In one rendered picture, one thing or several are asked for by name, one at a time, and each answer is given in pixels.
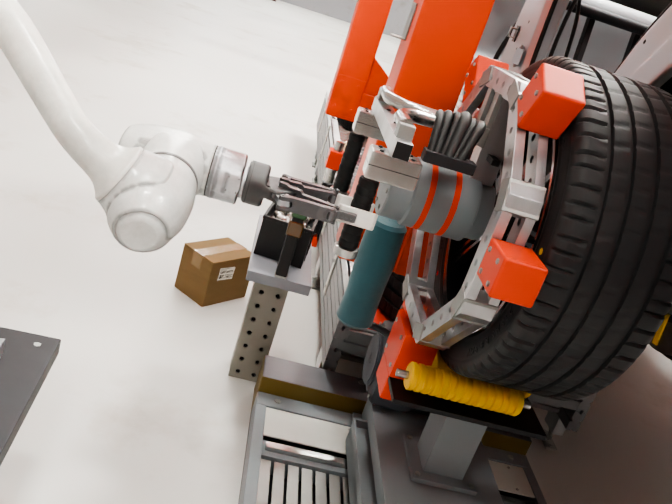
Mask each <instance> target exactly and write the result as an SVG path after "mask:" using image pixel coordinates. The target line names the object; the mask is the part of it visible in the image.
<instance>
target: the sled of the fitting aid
mask: <svg viewBox="0 0 672 504"><path fill-rule="evenodd" d="M345 442H346V457H347V471H348V486H349V500H350V504H377V499H376V491H375V482H374V474H373V465H372V457H371V449H370V440H369V432H368V424H367V421H364V420H360V419H356V418H354V419H353V422H352V424H351V427H350V430H349V432H348V435H347V438H346V440H345Z"/></svg>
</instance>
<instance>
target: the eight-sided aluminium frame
mask: <svg viewBox="0 0 672 504"><path fill-rule="evenodd" d="M529 82H530V80H528V79H527V78H525V77H523V76H522V74H518V73H515V72H512V71H509V70H506V69H503V68H500V67H497V66H494V65H490V66H489V67H488V69H486V70H485V71H484V72H483V73H482V77H481V78H480V80H479V81H478V82H477V84H476V85H475V87H474V88H473V89H472V91H471V92H470V94H469V95H468V96H467V98H466V99H465V100H464V102H463V103H462V105H461V106H460V107H459V109H458V110H457V112H460V113H461V112H463V111H466V112H469V113H470V114H471V115H472V114H473V113H474V112H475V110H476V109H477V108H478V106H479V105H480V104H481V102H482V101H483V100H484V98H485V96H486V93H487V91H488V88H489V87H492V88H493V89H495V90H494V92H499V93H500V94H502V97H503V98H504V99H506V100H507V101H508V102H509V113H508V122H507V132H506V141H505V150H504V160H503V169H502V178H501V186H500V190H499V194H498V198H497V201H496V205H495V208H494V210H493V213H492V215H491V217H490V220H489V222H488V225H487V227H486V229H485V232H484V234H483V237H482V239H481V241H480V244H479V246H478V249H477V251H476V253H475V256H474V258H473V261H472V263H471V265H470V268H469V270H468V273H467V275H466V277H465V280H464V282H463V285H462V287H461V289H460V291H459V292H458V294H457V295H456V297H455V298H453V299H452V300H451V301H450V302H448V303H447V304H446V305H444V306H443V307H442V308H440V306H439V303H438V301H437V298H436V295H435V293H434V281H435V274H436V267H437V260H438V253H439V246H440V239H441V236H438V235H434V234H431V233H429V237H428V244H427V251H426V257H425V264H424V270H423V277H422V278H420V277H418V270H419V264H420V257H421V251H422V244H423V238H424V231H421V230H417V229H413V231H412V238H411V244H410V250H409V256H408V262H407V268H406V275H405V280H404V282H403V291H402V301H404V299H405V305H406V310H407V314H408V317H409V321H410V325H411V328H412V332H413V335H412V337H413V338H414V339H415V343H416V344H419V345H423V346H427V347H431V348H435V349H438V350H442V351H443V350H445V349H450V346H452V345H453V344H455V343H457V342H458V341H460V340H462V339H463V338H465V337H467V336H468V335H470V334H471V333H473V332H475V331H476V330H478V329H480V328H481V327H486V326H487V325H488V323H490V322H491V321H492V319H493V316H494V315H495V314H496V312H497V311H498V310H499V303H500V301H501V300H498V299H494V298H491V297H489V296H488V294H487V292H486V290H485V291H484V290H481V286H482V282H481V281H480V279H479V277H478V275H477V271H478V269H479V266H480V264H481V262H482V259H483V257H484V255H485V252H486V250H487V248H488V245H489V243H490V240H491V239H492V238H495V239H499V240H502V237H503V235H504V233H505V230H506V228H507V226H508V223H509V221H510V219H511V216H512V217H516V219H515V221H514V223H513V226H512V228H511V230H510V232H509V235H508V237H507V239H506V242H509V243H513V244H516V245H520V246H523V247H524V246H525V244H526V242H527V240H528V237H529V235H530V233H531V231H532V228H533V226H534V224H535V222H536V221H538V220H539V216H540V212H541V209H542V206H543V202H544V197H545V194H546V190H547V188H545V176H546V164H547V151H548V138H549V137H546V136H543V135H540V134H536V133H533V132H530V131H529V137H528V148H527V159H526V170H525V181H522V180H521V179H522V168H523V158H524V147H525V136H526V130H524V129H520V128H518V126H517V100H518V98H519V96H520V95H521V93H522V92H523V90H524V89H525V88H526V86H527V85H528V83H529ZM422 302H423V304H422Z"/></svg>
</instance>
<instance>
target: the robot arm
mask: <svg viewBox="0 0 672 504"><path fill-rule="evenodd" d="M0 48H1V50H2V52H3V53H4V55H5V57H6V58H7V60H8V61H9V63H10V65H11V66H12V68H13V70H14V71H15V73H16V75H17V76H18V78H19V80H20V81H21V83H22V85H23V86H24V88H25V90H26V91H27V93H28V95H29V96H30V98H31V100H32V101H33V103H34V105H35V106H36V108H37V109H38V111H39V113H40V114H41V116H42V118H43V119H44V121H45V123H46V124H47V126H48V127H49V129H50V131H51V132H52V134H53V135H54V137H55V138H56V139H57V141H58V142H59V143H60V145H61V146H62V147H63V149H64V150H65V151H66V152H67V153H68V155H69V156H70V157H71V158H72V159H73V160H74V161H75V162H76V163H77V164H78V166H79V167H80V168H81V169H82V170H83V171H84V172H85V173H86V174H87V175H88V177H89V178H90V179H91V181H92V183H93V186H94V191H95V199H96V200H97V201H98V202H99V204H100V205H101V206H102V208H103V209H104V211H105V214H106V217H107V223H108V226H109V229H110V231H111V233H112V235H113V237H114V238H115V239H116V241H117V242H118V243H119V244H120V245H122V246H123V247H125V248H126V249H129V250H131V251H135V252H141V253H146V252H153V251H156V250H159V249H161V248H162V247H164V246H165V245H166V244H167V243H168V242H169V241H170V240H171V239H173V237H175V236H176V235H177V234H178V233H179V232H180V231H181V230H182V229H183V227H184V225H185V224H186V222H187V220H188V218H189V216H190V214H191V211H192V209H193V206H194V202H195V196H196V195H201V196H206V197H207V198H213V199H216V200H220V201H223V202H227V203H231V204H235V203H236V201H237V197H238V198H241V200H240V201H242V203H246V204H250V205H253V206H257V207H259V206H261V204H262V201H263V199H264V198H265V199H267V200H270V201H272V202H274V203H275V204H277V205H276V209H278V210H282V211H288V212H292V213H296V214H299V215H303V216H306V217H310V218H313V219H317V220H320V221H324V222H327V223H331V224H332V225H334V224H335V221H339V222H342V223H346V224H350V225H353V226H357V227H360V228H364V229H367V230H371V231H372V230H373V229H374V226H375V223H376V220H377V218H378V215H377V214H375V213H373V211H374V208H375V204H374V203H373V204H372V205H371V209H370V212H368V211H365V210H361V209H357V208H354V207H350V206H351V205H350V204H351V201H352V199H353V197H349V196H346V195H342V194H339V191H340V190H339V189H337V188H335V191H334V189H333V188H329V187H326V186H322V185H319V184H315V183H312V182H308V181H305V180H301V179H298V178H294V177H292V176H289V175H287V174H282V177H280V178H279V177H273V176H270V172H271V166H270V165H268V164H265V163H262V162H258V161H255V160H253V161H251V163H249V162H247V161H248V155H247V154H245V153H242V152H238V151H235V150H231V149H228V148H225V147H223V146H218V145H215V144H213V143H211V142H209V141H207V140H205V139H204V138H202V137H200V136H198V135H195V134H192V133H189V132H186V131H183V130H179V129H176V128H172V127H167V126H162V125H155V124H133V125H131V126H129V127H128V128H127V129H126V130H125V131H124V133H123V134H122V136H121V138H120V141H119V143H118V144H116V143H114V142H113V141H111V140H110V139H108V138H107V137H106V136H105V135H103V134H102V133H101V132H100V131H99V130H98V129H97V128H96V127H95V126H94V125H93V124H92V122H91V121H90V120H89V119H88V117H87V116H86V114H85V113H84V111H83V110H82V108H81V106H80V105H79V103H78V101H77V99H76V98H75V96H74V94H73V92H72V90H71V89H70V87H69V85H68V83H67V81H66V80H65V78H64V76H63V74H62V72H61V71H60V69H59V67H58V65H57V63H56V62H55V60H54V58H53V56H52V54H51V53H50V51H49V49H48V47H47V45H46V44H45V42H44V40H43V38H42V37H41V35H40V33H39V31H38V30H37V28H36V27H35V25H34V23H33V22H32V20H31V19H30V17H29V16H28V15H27V13H26V12H25V10H24V9H23V8H22V7H21V5H20V4H19V3H18V1H17V0H0Z"/></svg>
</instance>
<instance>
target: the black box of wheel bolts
mask: <svg viewBox="0 0 672 504"><path fill-rule="evenodd" d="M276 205H277V204H275V203H274V202H272V203H271V205H270V206H269V208H268V209H267V211H266V212H265V213H264V215H263V221H262V224H261V228H260V231H259V235H258V238H257V242H256V245H255V249H254V252H253V253H255V254H258V255H261V256H264V257H267V258H270V259H273V260H276V261H279V258H280V254H281V251H282V248H283V245H284V241H285V238H286V228H287V224H288V221H289V218H290V217H292V216H291V212H288V211H282V210H278V209H276ZM318 221H319V220H317V219H313V218H310V217H307V219H306V220H305V221H304V229H303V232H302V236H301V238H298V241H297V245H296V248H295V251H294V254H293V258H292V261H291V264H290V265H291V266H294V267H297V268H300V269H301V267H302V265H303V262H304V261H305V258H306V255H307V254H308V251H309V249H310V246H311V243H312V240H313V237H314V234H315V230H316V227H317V224H318Z"/></svg>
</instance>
